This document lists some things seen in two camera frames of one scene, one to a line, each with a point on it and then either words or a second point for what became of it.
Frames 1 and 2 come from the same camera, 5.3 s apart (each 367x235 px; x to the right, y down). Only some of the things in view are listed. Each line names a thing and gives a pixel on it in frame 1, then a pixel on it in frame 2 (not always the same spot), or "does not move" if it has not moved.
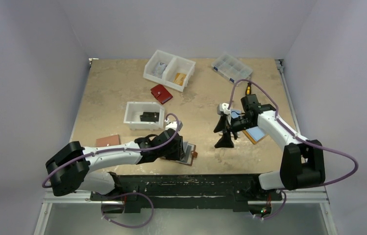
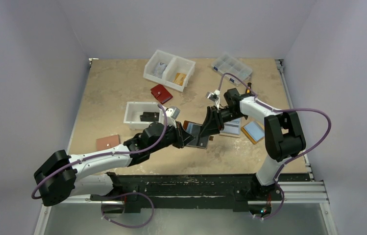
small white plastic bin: x=134 y=109 does not move
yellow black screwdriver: x=248 y=90 does not move
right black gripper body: x=230 y=126 → x=216 y=117
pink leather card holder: x=110 y=140 does not move
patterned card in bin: x=159 y=69 does not move
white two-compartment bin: x=173 y=70 does not move
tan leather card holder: x=189 y=153 → x=194 y=129
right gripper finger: x=226 y=141 → x=210 y=126
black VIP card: x=186 y=158 → x=200 y=140
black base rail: x=232 y=191 does not move
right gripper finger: x=221 y=126 → x=211 y=117
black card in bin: x=150 y=116 does not move
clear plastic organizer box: x=232 y=69 does not move
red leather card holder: x=161 y=93 does not move
